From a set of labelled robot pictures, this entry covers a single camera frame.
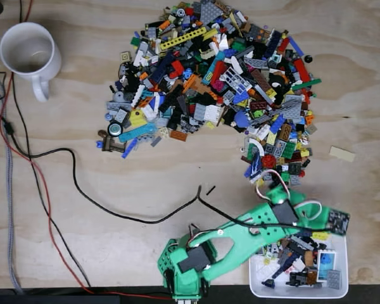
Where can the yellow Lego brick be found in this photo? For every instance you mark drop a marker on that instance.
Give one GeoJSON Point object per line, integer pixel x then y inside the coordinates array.
{"type": "Point", "coordinates": [320, 236]}

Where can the light blue Lego window panel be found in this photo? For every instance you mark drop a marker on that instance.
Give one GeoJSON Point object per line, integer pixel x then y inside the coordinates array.
{"type": "Point", "coordinates": [326, 266]}

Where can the grey studded Lego plate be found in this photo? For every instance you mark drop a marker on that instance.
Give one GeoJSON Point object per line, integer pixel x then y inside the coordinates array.
{"type": "Point", "coordinates": [334, 279]}

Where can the tan flat Lego tile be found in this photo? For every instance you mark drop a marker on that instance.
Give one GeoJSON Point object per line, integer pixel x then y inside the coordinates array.
{"type": "Point", "coordinates": [342, 154]}

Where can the white plastic bin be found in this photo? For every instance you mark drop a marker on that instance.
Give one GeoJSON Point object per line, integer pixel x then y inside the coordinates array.
{"type": "Point", "coordinates": [342, 285]}

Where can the red Lego gear wheel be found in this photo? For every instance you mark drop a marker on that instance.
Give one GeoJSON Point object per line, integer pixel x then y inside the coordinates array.
{"type": "Point", "coordinates": [268, 161]}

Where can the blue printed Lego panel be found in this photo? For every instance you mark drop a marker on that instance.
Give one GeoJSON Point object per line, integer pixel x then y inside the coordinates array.
{"type": "Point", "coordinates": [255, 164]}

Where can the brown studded Lego brick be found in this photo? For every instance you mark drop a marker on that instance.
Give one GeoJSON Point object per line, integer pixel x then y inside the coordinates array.
{"type": "Point", "coordinates": [285, 132]}

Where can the small black Lego rod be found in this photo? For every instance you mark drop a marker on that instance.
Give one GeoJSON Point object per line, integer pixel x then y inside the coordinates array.
{"type": "Point", "coordinates": [210, 190]}

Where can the large grey Lego plate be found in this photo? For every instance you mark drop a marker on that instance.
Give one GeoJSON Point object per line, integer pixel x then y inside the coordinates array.
{"type": "Point", "coordinates": [289, 107]}

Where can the blue domed Lego piece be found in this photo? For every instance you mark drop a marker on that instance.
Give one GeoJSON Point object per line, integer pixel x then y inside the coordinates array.
{"type": "Point", "coordinates": [241, 119]}

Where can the green long Lego plate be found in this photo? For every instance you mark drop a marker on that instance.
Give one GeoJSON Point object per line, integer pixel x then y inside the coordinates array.
{"type": "Point", "coordinates": [307, 84]}

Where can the white Lego plate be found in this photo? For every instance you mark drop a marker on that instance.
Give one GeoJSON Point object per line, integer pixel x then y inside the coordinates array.
{"type": "Point", "coordinates": [212, 113]}

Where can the red long Lego brick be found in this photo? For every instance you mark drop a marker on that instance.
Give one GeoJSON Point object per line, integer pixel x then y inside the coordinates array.
{"type": "Point", "coordinates": [301, 69]}

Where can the brown long Lego plate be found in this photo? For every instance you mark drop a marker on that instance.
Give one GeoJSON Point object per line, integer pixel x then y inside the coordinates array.
{"type": "Point", "coordinates": [261, 79]}

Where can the white lattice Lego window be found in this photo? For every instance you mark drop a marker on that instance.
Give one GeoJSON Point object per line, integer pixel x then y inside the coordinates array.
{"type": "Point", "coordinates": [237, 80]}

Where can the black round Lego piece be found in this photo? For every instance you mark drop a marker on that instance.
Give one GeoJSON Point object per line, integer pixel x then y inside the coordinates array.
{"type": "Point", "coordinates": [308, 58]}

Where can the orange brown Lego plate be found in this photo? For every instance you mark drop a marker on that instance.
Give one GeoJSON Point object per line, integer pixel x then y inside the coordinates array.
{"type": "Point", "coordinates": [178, 135]}

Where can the blue long Lego plate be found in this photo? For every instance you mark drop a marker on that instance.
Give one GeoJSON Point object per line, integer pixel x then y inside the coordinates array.
{"type": "Point", "coordinates": [296, 46]}

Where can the teal long Lego plate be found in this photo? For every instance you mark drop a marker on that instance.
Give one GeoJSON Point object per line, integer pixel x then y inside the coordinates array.
{"type": "Point", "coordinates": [137, 133]}

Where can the blue narrow Lego plate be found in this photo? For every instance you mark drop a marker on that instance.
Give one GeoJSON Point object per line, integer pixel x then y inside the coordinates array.
{"type": "Point", "coordinates": [130, 148]}

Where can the yellow Lego plate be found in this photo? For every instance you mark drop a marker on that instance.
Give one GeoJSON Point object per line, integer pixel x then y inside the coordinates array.
{"type": "Point", "coordinates": [137, 118]}

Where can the dark navy long Lego plate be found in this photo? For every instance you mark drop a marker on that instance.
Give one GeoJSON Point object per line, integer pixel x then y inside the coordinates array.
{"type": "Point", "coordinates": [163, 68]}

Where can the black Lego wheel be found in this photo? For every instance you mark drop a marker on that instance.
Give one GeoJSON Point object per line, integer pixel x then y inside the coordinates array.
{"type": "Point", "coordinates": [115, 129]}

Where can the brown Lego piece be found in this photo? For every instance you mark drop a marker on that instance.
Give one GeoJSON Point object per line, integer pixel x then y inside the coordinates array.
{"type": "Point", "coordinates": [109, 144]}

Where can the yellow long Lego beam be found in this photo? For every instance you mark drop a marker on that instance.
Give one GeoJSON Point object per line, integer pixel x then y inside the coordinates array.
{"type": "Point", "coordinates": [183, 38]}

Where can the dark grey wedge Lego plate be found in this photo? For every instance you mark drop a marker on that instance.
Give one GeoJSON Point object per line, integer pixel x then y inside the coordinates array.
{"type": "Point", "coordinates": [210, 12]}

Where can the tan square Lego tile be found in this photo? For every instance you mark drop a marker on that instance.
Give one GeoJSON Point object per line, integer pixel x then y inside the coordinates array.
{"type": "Point", "coordinates": [125, 56]}

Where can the black flat device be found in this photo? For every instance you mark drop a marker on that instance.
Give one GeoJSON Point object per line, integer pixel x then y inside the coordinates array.
{"type": "Point", "coordinates": [82, 300]}

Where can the white ceramic mug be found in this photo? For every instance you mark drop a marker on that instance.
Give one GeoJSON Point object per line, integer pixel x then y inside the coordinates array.
{"type": "Point", "coordinates": [28, 50]}

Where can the small camera circuit board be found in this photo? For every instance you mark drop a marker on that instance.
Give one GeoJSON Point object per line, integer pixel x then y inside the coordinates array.
{"type": "Point", "coordinates": [339, 222]}

